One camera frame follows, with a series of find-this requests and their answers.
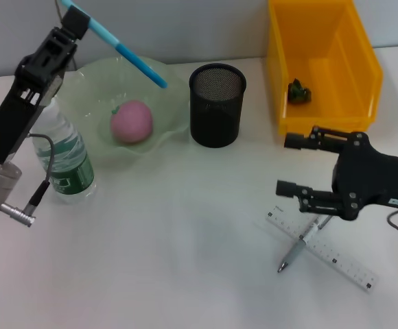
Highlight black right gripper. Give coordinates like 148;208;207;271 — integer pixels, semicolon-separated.
276;125;398;220

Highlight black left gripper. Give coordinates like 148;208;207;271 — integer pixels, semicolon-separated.
0;51;73;165

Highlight blue scissors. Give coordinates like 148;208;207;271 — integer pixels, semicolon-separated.
60;0;168;89

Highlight green plastic wrapper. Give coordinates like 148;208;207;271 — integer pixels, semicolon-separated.
287;77;314;105

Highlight green label water bottle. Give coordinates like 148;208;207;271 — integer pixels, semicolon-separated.
30;97;97;206

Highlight silver ballpoint pen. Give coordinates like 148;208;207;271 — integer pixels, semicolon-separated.
277;215;333;274

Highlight clear plastic ruler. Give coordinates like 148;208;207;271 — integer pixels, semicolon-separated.
266;205;380;294

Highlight pink peach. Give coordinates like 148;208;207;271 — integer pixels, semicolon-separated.
110;99;154;145

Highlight green glass fruit plate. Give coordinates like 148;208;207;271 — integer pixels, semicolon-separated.
53;56;190;169

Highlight black mesh pen holder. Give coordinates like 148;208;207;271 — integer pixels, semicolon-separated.
189;63;248;149

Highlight yellow plastic bin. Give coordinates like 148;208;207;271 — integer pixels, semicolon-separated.
266;0;384;137

